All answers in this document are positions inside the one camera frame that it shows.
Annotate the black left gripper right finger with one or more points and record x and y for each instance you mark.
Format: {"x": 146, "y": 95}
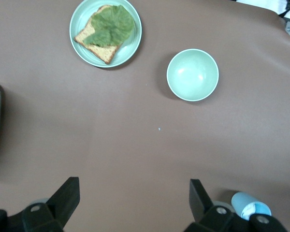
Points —
{"x": 200, "y": 205}

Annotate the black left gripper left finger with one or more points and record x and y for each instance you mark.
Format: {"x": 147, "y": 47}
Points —
{"x": 62, "y": 200}

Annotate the blue cup holding white paper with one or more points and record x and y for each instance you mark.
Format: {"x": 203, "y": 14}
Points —
{"x": 241, "y": 200}

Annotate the crumpled white paper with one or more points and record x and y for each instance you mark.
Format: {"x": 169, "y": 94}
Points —
{"x": 248, "y": 210}

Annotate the pale green bowl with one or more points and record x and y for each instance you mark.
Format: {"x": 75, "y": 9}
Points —
{"x": 192, "y": 75}

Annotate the toast bread slice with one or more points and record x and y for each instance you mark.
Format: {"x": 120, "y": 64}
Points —
{"x": 104, "y": 52}

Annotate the pale green plate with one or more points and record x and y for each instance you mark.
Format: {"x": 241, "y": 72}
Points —
{"x": 82, "y": 31}

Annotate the green lettuce leaf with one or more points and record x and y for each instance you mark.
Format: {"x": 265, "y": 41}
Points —
{"x": 113, "y": 26}

